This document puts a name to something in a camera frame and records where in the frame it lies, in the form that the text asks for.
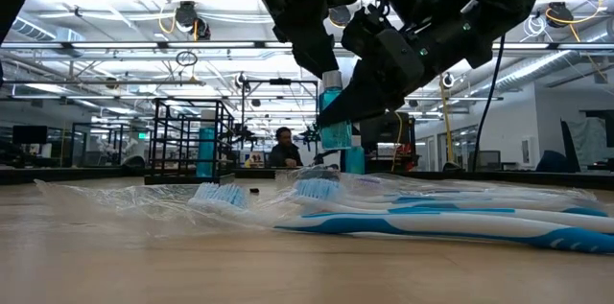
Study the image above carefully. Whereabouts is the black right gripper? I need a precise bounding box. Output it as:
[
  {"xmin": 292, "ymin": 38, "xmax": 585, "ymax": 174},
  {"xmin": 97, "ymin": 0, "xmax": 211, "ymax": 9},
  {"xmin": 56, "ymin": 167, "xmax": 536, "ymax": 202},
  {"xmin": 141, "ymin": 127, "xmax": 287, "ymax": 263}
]
[{"xmin": 316, "ymin": 25, "xmax": 433, "ymax": 129}]

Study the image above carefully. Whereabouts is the teal mouthwash bottle white cap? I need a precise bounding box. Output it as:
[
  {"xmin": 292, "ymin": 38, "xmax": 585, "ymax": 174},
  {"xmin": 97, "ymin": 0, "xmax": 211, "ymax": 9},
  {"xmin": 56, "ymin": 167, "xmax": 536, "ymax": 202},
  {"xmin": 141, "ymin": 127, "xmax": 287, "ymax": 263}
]
[
  {"xmin": 196, "ymin": 108, "xmax": 218, "ymax": 179},
  {"xmin": 319, "ymin": 70, "xmax": 355, "ymax": 151},
  {"xmin": 343, "ymin": 134, "xmax": 366, "ymax": 176}
]

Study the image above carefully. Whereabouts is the clear plastic toothbrush wrapper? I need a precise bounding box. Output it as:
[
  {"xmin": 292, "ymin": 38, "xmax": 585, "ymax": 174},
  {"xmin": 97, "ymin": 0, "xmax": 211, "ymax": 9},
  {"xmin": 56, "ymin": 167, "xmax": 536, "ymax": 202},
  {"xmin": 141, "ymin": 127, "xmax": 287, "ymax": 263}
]
[
  {"xmin": 275, "ymin": 168, "xmax": 613, "ymax": 212},
  {"xmin": 34, "ymin": 177, "xmax": 289, "ymax": 234}
]

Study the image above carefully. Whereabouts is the blue white toothbrush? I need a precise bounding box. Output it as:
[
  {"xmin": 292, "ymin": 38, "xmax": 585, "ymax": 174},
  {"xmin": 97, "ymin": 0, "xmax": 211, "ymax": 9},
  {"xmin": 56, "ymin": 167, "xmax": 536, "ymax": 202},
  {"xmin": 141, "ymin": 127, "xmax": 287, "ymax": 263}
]
[
  {"xmin": 187, "ymin": 182, "xmax": 614, "ymax": 255},
  {"xmin": 354, "ymin": 190, "xmax": 594, "ymax": 205},
  {"xmin": 335, "ymin": 200, "xmax": 610, "ymax": 220},
  {"xmin": 291, "ymin": 178, "xmax": 614, "ymax": 237}
]

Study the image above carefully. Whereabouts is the black background cabinet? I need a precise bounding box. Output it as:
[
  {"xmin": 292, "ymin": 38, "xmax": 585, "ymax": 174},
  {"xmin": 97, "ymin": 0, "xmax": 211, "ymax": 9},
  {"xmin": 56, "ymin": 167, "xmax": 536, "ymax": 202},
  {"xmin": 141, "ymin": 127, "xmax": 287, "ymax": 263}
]
[{"xmin": 359, "ymin": 111, "xmax": 416, "ymax": 175}]

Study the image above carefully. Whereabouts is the seated person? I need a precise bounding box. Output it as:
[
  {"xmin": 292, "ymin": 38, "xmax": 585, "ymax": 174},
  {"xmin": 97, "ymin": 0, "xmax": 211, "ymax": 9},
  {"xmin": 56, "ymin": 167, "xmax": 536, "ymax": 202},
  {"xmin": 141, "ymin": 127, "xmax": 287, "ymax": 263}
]
[{"xmin": 267, "ymin": 126, "xmax": 304, "ymax": 169}]

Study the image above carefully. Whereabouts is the black background monitor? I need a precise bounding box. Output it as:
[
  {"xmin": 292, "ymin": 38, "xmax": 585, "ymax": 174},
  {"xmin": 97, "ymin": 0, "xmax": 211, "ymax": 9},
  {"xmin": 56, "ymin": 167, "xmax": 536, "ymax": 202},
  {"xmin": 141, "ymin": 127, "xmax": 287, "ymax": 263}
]
[{"xmin": 11, "ymin": 125, "xmax": 50, "ymax": 147}]

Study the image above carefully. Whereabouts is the black ceiling cord reel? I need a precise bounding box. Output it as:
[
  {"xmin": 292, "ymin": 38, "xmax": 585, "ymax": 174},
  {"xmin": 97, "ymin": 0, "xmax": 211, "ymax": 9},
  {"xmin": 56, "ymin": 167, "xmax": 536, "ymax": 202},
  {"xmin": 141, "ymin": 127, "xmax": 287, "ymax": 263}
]
[
  {"xmin": 546, "ymin": 0, "xmax": 576, "ymax": 30},
  {"xmin": 173, "ymin": 0, "xmax": 213, "ymax": 42},
  {"xmin": 328, "ymin": 5, "xmax": 353, "ymax": 30}
]

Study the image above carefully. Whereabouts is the black background station frame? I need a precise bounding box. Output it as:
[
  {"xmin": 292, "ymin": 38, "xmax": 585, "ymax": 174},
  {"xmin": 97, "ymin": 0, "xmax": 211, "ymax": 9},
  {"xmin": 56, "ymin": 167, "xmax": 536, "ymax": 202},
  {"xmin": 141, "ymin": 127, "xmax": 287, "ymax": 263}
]
[{"xmin": 239, "ymin": 77, "xmax": 320, "ymax": 171}]

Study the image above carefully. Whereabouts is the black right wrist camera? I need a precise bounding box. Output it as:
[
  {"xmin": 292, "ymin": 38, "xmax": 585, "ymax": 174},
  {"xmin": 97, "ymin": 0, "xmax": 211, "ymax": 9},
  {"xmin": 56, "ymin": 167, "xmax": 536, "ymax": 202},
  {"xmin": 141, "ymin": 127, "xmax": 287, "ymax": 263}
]
[{"xmin": 341, "ymin": 3, "xmax": 386, "ymax": 59}]

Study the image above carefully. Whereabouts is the yellow hanging cable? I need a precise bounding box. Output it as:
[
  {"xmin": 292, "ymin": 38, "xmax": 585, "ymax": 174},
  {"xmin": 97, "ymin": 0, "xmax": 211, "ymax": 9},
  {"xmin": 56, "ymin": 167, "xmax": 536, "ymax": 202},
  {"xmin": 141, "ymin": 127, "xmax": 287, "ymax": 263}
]
[{"xmin": 438, "ymin": 73, "xmax": 456, "ymax": 167}]

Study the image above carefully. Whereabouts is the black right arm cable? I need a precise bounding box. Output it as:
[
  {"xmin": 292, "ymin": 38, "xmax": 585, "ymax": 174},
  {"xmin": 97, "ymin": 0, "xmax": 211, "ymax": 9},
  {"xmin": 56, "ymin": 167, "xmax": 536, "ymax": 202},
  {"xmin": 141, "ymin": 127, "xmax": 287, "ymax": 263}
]
[{"xmin": 472, "ymin": 34, "xmax": 506, "ymax": 172}]

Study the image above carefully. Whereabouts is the black wire caddy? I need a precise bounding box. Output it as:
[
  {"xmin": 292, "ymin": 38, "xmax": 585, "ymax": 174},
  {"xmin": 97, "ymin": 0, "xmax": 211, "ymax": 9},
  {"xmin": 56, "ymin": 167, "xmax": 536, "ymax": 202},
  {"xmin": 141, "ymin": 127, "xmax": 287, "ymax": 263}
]
[{"xmin": 143, "ymin": 98, "xmax": 236, "ymax": 187}]

